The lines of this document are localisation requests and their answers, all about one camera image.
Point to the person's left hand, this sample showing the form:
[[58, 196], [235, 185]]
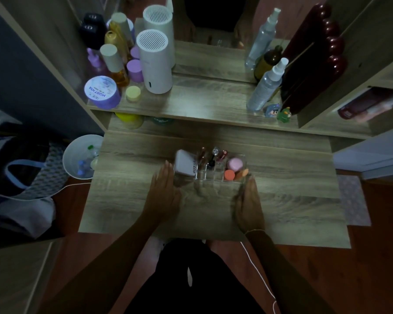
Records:
[[160, 201]]

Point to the person's right hand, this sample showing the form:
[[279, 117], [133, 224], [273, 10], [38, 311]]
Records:
[[249, 209]]

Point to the person's left fingers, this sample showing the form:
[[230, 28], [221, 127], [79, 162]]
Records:
[[164, 178]]

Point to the person's right fingers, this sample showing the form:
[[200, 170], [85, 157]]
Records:
[[248, 189]]

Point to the clear acrylic makeup organizer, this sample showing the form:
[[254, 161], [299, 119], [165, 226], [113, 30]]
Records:
[[213, 178]]

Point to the person's right forearm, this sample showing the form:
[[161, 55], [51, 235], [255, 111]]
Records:
[[281, 274]]

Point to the person's left forearm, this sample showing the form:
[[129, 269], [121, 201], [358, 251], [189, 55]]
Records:
[[104, 271]]

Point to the orange makeup sponge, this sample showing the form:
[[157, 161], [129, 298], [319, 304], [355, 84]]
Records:
[[241, 174], [229, 175]]

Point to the white rectangular cosmetic box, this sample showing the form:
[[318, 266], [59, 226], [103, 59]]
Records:
[[185, 162]]

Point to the pink makeup sponge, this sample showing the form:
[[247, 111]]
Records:
[[234, 164]]

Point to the brown cosmetic tube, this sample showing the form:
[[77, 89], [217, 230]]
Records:
[[201, 156]]

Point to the red lipstick tube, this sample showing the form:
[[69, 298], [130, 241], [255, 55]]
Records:
[[222, 155]]

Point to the silver capped cosmetic tube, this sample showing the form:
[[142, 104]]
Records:
[[213, 155]]

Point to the green lid jar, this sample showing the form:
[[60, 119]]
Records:
[[162, 120]]

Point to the plastic bottle green cap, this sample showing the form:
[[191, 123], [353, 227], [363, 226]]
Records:
[[85, 163]]

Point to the small blue figurine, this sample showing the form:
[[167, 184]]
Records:
[[272, 111]]

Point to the small green figurine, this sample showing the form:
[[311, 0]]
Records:
[[284, 115]]

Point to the small yellow lid jar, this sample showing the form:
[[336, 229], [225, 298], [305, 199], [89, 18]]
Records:
[[133, 93]]

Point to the white waste bin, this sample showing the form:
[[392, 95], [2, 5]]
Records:
[[73, 153]]

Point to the clear spray bottle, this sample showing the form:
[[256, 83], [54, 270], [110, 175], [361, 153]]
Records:
[[265, 88]]

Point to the person's black clothing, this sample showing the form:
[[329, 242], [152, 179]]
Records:
[[190, 277]]

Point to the patterned floor mat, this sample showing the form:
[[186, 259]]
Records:
[[353, 201]]

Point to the purple round jar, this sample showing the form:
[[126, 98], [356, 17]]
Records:
[[101, 92]]

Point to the purple capped bottle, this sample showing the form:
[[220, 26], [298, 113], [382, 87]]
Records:
[[135, 71]]

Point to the white cylindrical humidifier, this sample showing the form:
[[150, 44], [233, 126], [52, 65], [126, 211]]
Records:
[[155, 62]]

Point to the amber bottle cream cap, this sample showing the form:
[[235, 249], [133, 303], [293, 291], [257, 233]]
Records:
[[114, 63]]

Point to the white drawer unit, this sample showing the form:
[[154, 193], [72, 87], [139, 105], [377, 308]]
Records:
[[370, 153]]

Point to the small purple pump bottle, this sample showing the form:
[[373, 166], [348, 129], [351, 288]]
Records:
[[95, 60]]

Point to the dark red pouch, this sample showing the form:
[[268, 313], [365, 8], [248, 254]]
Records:
[[363, 104]]

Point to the black perfume bottle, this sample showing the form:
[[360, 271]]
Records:
[[92, 31]]

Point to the vanity wall mirror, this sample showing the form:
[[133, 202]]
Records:
[[213, 29]]

